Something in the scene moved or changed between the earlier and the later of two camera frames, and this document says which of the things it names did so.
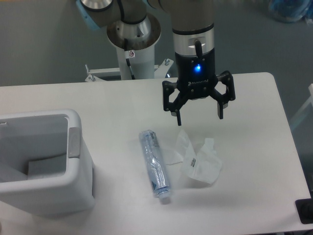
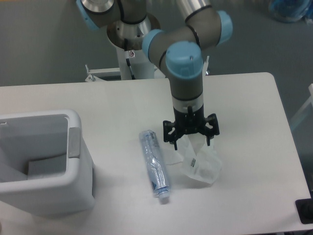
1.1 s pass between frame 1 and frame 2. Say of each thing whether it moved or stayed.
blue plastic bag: stayed
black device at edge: stayed
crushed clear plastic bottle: stayed
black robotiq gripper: moved
